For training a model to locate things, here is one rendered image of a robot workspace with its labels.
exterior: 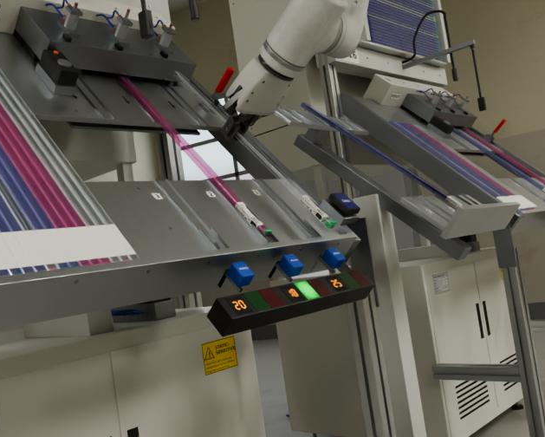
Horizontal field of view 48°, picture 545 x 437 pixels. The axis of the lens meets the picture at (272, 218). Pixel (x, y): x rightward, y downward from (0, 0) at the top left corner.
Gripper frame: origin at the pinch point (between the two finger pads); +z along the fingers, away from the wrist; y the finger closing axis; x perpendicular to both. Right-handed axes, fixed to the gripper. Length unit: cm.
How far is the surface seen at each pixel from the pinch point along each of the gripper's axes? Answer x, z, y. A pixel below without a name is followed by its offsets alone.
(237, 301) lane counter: 36.9, -0.9, 25.1
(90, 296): 31, 1, 44
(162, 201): 16.0, 1.8, 25.1
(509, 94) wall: -94, 33, -356
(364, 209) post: 18.4, 4.9, -30.6
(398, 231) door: -72, 154, -328
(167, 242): 24.9, 0.2, 29.8
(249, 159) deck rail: 1.4, 6.8, -8.1
